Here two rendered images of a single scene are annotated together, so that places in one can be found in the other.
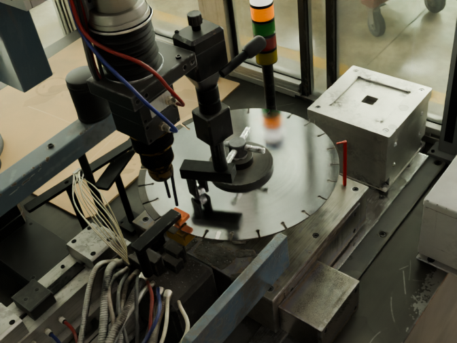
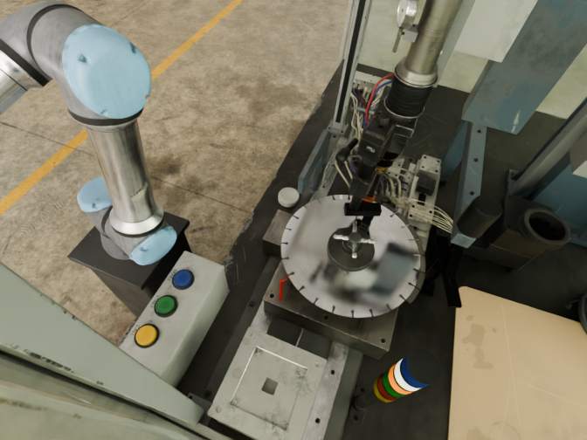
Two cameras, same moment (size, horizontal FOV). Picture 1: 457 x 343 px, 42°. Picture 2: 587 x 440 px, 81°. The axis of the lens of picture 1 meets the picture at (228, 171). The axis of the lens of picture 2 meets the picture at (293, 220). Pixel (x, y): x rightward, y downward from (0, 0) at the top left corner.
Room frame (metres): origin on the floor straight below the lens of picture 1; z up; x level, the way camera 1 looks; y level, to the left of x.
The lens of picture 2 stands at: (1.07, -0.34, 1.64)
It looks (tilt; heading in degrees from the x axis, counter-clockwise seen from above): 55 degrees down; 152
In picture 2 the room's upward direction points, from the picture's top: 6 degrees clockwise
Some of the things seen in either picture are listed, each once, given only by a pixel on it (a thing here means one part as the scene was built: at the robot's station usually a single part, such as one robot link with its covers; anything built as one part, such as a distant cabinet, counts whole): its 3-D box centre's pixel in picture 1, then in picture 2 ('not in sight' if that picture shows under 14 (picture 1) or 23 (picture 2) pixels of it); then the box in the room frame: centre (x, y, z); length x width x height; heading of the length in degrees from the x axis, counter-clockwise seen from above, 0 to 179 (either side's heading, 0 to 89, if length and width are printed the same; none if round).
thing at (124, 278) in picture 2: not in sight; (162, 287); (0.40, -0.53, 0.37); 0.40 x 0.40 x 0.75; 45
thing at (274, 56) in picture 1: (266, 53); (387, 387); (1.06, -0.11, 0.98); 0.05 x 0.04 x 0.03; 45
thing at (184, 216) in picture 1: (162, 241); (370, 192); (0.63, 0.12, 0.95); 0.10 x 0.03 x 0.07; 135
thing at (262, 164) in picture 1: (239, 160); (351, 246); (0.77, -0.02, 0.96); 0.11 x 0.11 x 0.03
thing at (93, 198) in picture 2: not in sight; (110, 204); (0.41, -0.53, 0.91); 0.13 x 0.12 x 0.14; 27
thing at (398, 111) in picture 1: (368, 128); (270, 391); (0.96, -0.30, 0.82); 0.18 x 0.18 x 0.15; 45
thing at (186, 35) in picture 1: (205, 81); (370, 158); (0.70, 0.01, 1.17); 0.06 x 0.05 x 0.20; 126
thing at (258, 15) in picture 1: (262, 9); (404, 377); (1.06, -0.11, 1.08); 0.05 x 0.04 x 0.03; 45
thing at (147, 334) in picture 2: not in sight; (147, 335); (0.77, -0.50, 0.90); 0.04 x 0.04 x 0.02
